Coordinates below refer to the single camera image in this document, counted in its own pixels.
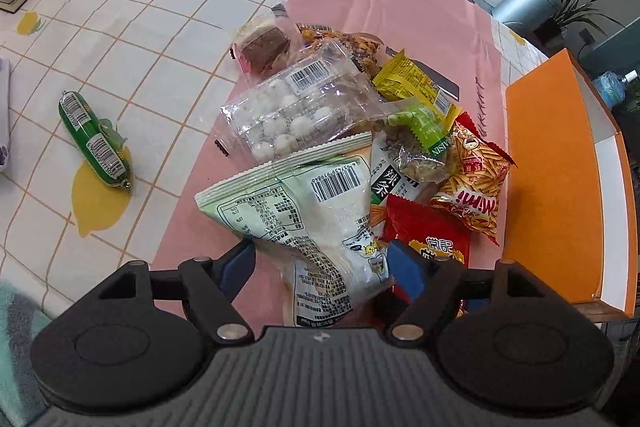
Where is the red snack bag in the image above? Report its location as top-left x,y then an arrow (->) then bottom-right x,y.
382,195 -> 471,303

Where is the white pretzel stick box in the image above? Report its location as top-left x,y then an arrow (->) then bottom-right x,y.
368,133 -> 432,241

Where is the Mimi shrimp stick bag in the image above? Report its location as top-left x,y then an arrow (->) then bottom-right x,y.
430,113 -> 515,245

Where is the white green snack bag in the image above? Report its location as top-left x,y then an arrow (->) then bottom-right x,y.
194,132 -> 390,327

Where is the green nut packet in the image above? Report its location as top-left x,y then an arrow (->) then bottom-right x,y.
385,103 -> 456,184

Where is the green sausage stick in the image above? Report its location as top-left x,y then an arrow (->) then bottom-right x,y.
58,91 -> 132,192

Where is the yellow snack packet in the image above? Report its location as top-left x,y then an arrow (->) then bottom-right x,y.
373,50 -> 460,131

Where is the clear pack of white balls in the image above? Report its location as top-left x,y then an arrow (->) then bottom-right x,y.
215,40 -> 387,165

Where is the mixed nut brittle pack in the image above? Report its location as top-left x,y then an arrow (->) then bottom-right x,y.
297,24 -> 386,80

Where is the brown cake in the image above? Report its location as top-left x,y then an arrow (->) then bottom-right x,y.
230,4 -> 303,81

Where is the orange cardboard box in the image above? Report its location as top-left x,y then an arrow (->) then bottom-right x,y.
503,51 -> 639,322

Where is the lemon pattern tablecloth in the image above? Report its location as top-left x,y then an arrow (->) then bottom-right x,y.
1,0 -> 544,317

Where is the blue water jug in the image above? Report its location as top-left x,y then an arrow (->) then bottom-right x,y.
593,69 -> 638,109

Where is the silver trash can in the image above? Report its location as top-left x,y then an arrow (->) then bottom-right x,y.
491,0 -> 561,36

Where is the pink plastic mat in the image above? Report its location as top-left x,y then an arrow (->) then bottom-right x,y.
154,0 -> 506,334

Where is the potted green plant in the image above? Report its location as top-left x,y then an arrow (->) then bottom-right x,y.
540,0 -> 624,46

